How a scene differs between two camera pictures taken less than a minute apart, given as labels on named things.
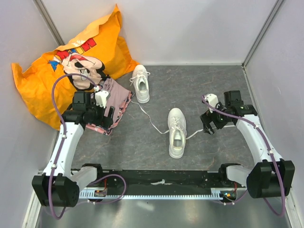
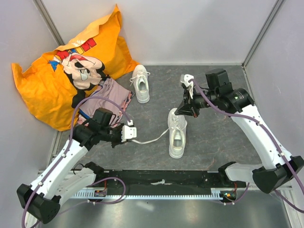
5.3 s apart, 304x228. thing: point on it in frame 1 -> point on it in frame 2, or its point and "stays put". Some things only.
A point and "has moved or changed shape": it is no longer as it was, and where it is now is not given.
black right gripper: (207, 117) -> (189, 107)
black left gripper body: (96, 114) -> (113, 135)
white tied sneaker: (141, 83) stays put
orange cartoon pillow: (99, 53) stays put
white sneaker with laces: (177, 129) has moved or changed shape
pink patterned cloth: (119, 98) stays put
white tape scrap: (160, 182) stays put
